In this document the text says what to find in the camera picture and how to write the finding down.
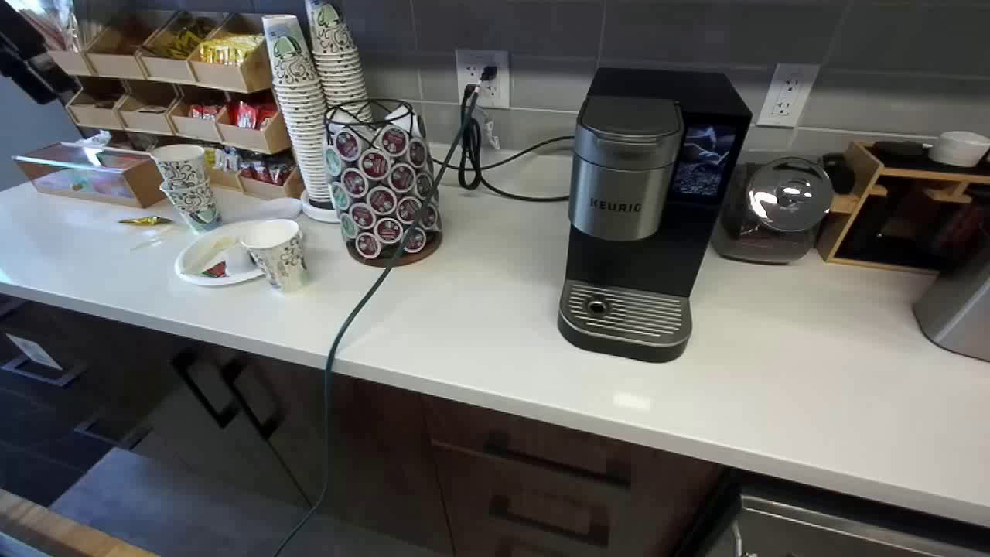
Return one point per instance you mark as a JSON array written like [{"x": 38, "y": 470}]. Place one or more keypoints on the small red packet pile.
[{"x": 268, "y": 173}]

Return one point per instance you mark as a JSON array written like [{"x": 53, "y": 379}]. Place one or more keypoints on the bright yellow packet pile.
[{"x": 235, "y": 47}]

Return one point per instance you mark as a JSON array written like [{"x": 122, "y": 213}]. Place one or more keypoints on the yellow green packet pile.
[{"x": 178, "y": 40}]

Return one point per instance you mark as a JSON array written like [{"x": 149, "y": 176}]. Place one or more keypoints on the black silver coffee maker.
[{"x": 630, "y": 176}]

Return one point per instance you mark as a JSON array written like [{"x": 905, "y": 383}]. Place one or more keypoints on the patterned paper cup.
[
  {"x": 180, "y": 173},
  {"x": 276, "y": 259},
  {"x": 202, "y": 214}
]

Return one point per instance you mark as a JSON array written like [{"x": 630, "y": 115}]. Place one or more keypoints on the tall paper cup stack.
[
  {"x": 338, "y": 52},
  {"x": 300, "y": 104}
]

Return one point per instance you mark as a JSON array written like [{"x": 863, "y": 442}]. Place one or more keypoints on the brown wooden bin organizer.
[{"x": 242, "y": 142}]

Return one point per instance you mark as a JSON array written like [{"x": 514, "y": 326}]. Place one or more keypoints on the round container with glass lid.
[{"x": 778, "y": 205}]

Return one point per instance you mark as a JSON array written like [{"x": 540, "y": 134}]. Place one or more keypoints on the white paper plate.
[{"x": 202, "y": 272}]

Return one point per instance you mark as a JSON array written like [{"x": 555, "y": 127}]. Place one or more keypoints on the light wooden rack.
[{"x": 854, "y": 195}]

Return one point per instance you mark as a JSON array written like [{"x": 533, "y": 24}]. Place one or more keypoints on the wooden tea bag box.
[{"x": 96, "y": 181}]

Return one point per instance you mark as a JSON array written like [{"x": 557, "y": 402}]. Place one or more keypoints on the stainless steel built-in appliance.
[{"x": 854, "y": 527}]

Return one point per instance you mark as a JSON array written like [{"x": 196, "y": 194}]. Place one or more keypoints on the silver appliance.
[{"x": 961, "y": 312}]

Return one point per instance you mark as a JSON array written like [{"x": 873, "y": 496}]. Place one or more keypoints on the white bowl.
[{"x": 961, "y": 149}]

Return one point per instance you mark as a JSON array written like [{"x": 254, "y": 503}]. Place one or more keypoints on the white wall outlet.
[
  {"x": 481, "y": 89},
  {"x": 786, "y": 95}
]

